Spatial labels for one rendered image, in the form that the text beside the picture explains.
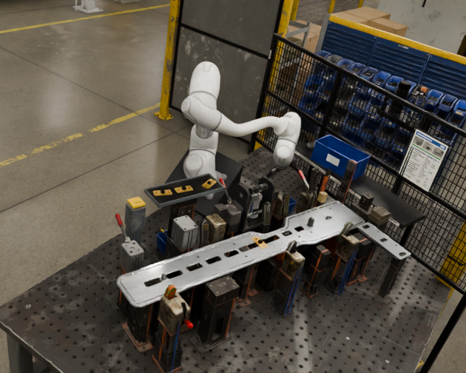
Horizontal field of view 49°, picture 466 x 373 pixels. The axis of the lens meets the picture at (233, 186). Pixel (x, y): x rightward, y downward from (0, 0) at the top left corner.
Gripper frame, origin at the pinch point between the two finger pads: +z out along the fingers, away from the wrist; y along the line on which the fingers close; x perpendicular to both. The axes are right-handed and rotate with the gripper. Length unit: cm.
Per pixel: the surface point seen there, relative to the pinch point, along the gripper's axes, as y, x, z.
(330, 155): 29.8, -8.4, 1.7
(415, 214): 45, -64, -10
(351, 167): 30.9, -23.7, -14.9
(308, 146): 27.8, 7.4, 24.1
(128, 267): -91, -13, -81
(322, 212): 1.5, -35.6, -22.2
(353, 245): 0, -59, -44
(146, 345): -103, -44, -70
